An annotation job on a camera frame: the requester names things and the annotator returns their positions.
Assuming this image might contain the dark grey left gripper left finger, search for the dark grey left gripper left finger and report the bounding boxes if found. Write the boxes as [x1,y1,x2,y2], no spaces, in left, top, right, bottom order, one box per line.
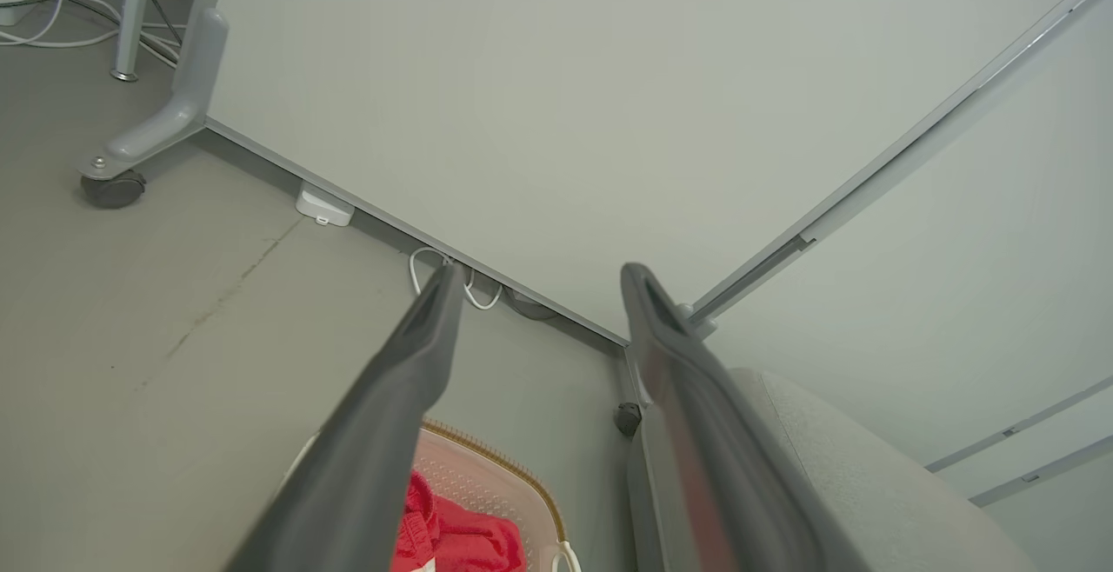
[224,261,467,572]

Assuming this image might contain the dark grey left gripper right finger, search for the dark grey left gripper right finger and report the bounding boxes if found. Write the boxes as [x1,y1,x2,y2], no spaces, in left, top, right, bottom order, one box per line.
[619,263,863,572]

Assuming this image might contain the red cloth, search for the red cloth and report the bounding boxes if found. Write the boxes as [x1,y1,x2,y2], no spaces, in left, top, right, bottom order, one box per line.
[390,469,528,572]

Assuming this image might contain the beige perforated laundry basket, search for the beige perforated laundry basket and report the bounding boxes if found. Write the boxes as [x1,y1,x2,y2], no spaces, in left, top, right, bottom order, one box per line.
[278,420,582,572]

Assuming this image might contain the grey panel foot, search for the grey panel foot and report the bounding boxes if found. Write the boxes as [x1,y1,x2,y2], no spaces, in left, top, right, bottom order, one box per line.
[504,288,562,321]

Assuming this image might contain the small white box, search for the small white box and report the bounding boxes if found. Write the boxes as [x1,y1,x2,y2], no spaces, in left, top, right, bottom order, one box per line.
[296,181,356,227]

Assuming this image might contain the white partition panel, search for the white partition panel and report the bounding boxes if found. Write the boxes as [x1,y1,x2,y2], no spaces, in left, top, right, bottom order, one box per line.
[687,0,1113,572]
[204,0,1113,347]

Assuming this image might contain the dark grey caster wheel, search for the dark grey caster wheel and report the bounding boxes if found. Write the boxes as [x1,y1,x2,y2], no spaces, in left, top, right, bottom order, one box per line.
[81,170,147,210]

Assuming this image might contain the grey panel leg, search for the grey panel leg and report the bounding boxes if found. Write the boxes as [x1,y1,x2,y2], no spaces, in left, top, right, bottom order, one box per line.
[78,7,231,183]

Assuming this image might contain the grey metal table leg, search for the grey metal table leg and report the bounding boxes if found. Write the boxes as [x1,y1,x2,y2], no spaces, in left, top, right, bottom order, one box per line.
[110,0,159,83]

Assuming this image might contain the thin white cable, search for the thin white cable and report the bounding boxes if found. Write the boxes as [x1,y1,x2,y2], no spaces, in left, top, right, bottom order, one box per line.
[409,246,503,310]

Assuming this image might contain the grey floor cable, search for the grey floor cable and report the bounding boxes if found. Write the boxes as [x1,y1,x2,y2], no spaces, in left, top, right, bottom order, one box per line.
[22,0,185,66]

